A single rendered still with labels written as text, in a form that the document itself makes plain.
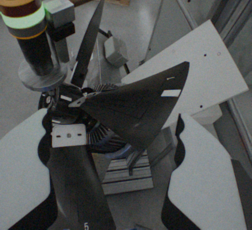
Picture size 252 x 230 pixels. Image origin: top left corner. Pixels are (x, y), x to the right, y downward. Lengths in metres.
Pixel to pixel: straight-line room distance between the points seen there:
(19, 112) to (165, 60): 1.64
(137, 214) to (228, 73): 1.39
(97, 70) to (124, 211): 1.25
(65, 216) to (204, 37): 0.61
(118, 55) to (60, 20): 0.52
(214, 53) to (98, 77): 0.38
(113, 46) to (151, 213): 1.36
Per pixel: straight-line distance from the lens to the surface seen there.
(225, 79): 0.55
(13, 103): 2.12
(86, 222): 0.48
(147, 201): 1.72
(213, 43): 0.61
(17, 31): 0.23
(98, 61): 0.73
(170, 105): 0.31
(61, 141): 0.54
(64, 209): 0.50
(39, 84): 0.28
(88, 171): 0.50
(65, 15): 0.25
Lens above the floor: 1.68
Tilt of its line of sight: 59 degrees down
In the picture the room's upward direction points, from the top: 14 degrees clockwise
